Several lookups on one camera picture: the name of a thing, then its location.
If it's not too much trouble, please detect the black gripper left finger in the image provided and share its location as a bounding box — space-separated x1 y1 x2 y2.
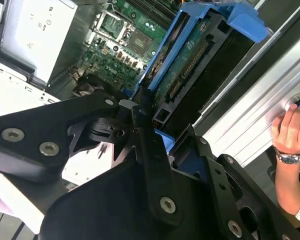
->
0 94 178 227

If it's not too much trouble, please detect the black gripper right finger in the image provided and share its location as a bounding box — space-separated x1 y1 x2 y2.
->
174 124 300 240

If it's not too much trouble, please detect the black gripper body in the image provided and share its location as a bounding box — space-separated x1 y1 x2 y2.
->
38 159 223 240

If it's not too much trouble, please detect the hard disk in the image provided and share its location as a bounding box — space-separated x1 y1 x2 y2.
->
137 1 269 176

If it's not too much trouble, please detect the round black tool blue ring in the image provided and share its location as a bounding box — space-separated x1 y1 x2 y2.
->
284 91 300 121

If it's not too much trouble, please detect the person's hand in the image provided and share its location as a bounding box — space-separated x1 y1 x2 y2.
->
271 102 300 155

